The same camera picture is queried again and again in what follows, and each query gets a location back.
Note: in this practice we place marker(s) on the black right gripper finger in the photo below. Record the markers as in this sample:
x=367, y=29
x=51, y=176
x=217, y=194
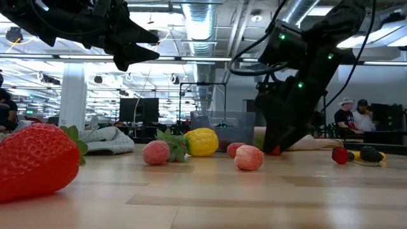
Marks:
x=300, y=133
x=276, y=136

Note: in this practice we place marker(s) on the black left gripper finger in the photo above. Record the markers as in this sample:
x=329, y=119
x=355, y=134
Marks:
x=133, y=54
x=136, y=33

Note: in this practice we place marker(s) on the pink textured toy fruit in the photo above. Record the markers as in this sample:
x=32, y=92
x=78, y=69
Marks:
x=249, y=158
x=155, y=152
x=235, y=149

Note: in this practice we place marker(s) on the small red toy strawberry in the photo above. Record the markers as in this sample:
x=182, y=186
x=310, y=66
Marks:
x=339, y=155

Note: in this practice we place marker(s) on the yellow toy banana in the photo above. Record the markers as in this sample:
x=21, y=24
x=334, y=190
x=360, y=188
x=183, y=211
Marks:
x=357, y=156

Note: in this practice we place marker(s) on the yellow toy bell pepper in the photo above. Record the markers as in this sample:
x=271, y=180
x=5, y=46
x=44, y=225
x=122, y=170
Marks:
x=201, y=142

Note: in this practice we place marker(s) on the leafy red toy strawberry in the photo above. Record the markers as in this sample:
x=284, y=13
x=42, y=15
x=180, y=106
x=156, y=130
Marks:
x=174, y=148

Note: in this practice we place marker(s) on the large red toy strawberry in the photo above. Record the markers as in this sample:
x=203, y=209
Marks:
x=35, y=162

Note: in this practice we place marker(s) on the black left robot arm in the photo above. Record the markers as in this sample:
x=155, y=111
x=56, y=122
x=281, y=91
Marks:
x=38, y=16

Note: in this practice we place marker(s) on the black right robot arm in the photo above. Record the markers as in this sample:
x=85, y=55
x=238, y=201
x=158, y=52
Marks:
x=334, y=31

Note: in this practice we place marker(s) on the pale pink cloth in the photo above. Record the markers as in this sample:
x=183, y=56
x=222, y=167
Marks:
x=318, y=143

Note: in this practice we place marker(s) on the grey translucent plastic bin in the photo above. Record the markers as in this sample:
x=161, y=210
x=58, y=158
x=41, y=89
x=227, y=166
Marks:
x=235, y=127

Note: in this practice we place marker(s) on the person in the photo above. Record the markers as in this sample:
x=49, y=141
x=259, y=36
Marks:
x=364, y=118
x=8, y=111
x=345, y=116

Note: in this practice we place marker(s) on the small dark toy berry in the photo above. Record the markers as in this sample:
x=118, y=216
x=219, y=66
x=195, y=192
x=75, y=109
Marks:
x=351, y=156

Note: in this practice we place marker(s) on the black computer monitor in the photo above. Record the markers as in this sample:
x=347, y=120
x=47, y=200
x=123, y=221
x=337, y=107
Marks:
x=139, y=109

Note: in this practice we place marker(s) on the white building pillar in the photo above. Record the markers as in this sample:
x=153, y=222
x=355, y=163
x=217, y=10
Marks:
x=73, y=95

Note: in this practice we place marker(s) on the dark bumpy toy avocado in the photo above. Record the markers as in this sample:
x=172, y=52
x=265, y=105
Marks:
x=371, y=154

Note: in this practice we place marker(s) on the black office desk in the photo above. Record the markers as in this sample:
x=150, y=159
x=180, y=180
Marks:
x=384, y=137

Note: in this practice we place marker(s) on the dark monitor cabinet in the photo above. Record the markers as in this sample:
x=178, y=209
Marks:
x=386, y=116

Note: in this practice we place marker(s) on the grey waffle towel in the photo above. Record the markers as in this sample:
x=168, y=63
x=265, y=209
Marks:
x=108, y=140

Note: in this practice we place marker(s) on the silver round air duct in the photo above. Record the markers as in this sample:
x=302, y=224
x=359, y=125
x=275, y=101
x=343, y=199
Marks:
x=199, y=31

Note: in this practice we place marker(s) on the black metal stand frame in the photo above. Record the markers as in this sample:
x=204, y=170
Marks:
x=202, y=84

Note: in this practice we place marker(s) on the black aluminium table frame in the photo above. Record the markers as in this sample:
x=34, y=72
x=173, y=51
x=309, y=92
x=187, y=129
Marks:
x=375, y=148

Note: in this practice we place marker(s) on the silver slanted air duct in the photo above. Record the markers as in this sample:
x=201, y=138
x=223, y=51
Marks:
x=299, y=9

